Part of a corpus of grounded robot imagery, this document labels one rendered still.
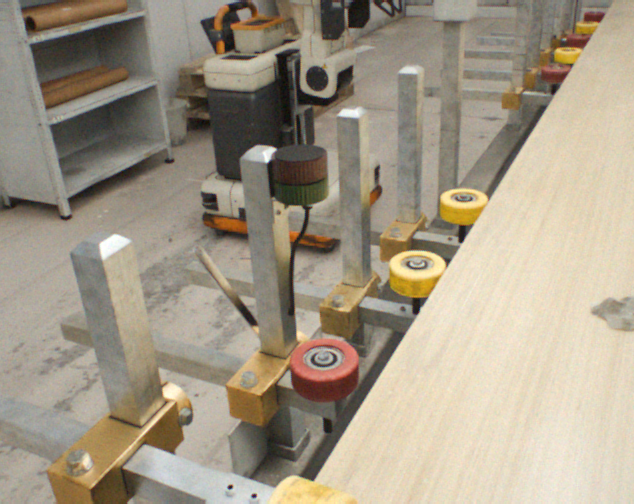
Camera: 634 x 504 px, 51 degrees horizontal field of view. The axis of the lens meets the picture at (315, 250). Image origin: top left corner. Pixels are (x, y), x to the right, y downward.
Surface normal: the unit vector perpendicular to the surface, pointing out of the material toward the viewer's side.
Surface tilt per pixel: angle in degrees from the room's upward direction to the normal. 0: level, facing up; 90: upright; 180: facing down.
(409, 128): 90
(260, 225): 90
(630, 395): 0
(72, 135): 90
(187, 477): 0
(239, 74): 90
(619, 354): 0
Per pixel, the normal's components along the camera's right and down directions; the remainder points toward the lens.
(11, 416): -0.05, -0.88
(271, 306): -0.44, 0.44
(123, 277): 0.90, 0.16
